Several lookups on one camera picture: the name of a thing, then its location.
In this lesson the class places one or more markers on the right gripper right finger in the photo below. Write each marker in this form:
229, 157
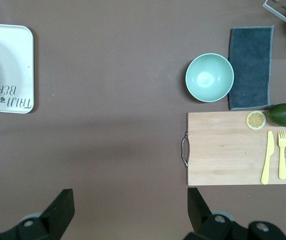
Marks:
208, 227

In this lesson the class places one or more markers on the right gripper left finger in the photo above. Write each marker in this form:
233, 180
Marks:
52, 217

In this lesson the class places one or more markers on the wooden cutting board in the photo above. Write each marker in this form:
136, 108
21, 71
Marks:
220, 155

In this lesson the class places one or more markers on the yellow plastic knife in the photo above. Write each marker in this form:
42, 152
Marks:
268, 160

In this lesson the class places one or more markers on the yellow plastic fork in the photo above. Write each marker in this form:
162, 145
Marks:
282, 160

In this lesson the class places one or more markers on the lemon slice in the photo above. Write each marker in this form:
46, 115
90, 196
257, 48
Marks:
256, 120

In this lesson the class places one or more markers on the dark green avocado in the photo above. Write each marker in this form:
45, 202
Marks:
285, 115

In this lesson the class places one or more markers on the mint green bowl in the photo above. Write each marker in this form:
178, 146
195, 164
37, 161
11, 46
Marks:
209, 77

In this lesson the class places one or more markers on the cream bear print tray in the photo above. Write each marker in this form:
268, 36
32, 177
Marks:
15, 55

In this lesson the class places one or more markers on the dark grey cloth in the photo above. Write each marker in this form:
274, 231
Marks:
251, 50

